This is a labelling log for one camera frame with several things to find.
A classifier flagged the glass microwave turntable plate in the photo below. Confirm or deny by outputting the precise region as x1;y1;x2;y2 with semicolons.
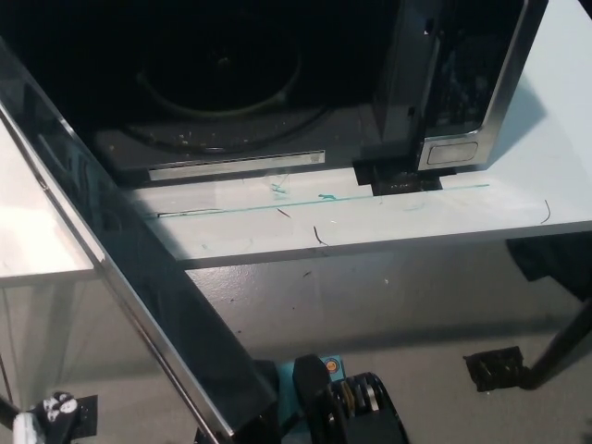
122;41;332;154

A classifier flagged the black floor tape patch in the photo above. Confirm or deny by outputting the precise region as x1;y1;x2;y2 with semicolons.
463;345;529;394

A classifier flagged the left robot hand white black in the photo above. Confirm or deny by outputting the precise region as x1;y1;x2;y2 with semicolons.
12;391;99;444

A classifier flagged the robot right black ribbed block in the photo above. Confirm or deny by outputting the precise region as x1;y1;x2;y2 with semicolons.
277;353;411;444

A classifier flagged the black tape strip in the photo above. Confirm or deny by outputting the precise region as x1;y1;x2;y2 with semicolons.
351;159;457;196

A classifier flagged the silver door release button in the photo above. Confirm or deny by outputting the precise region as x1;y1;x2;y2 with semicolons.
425;141;480;167

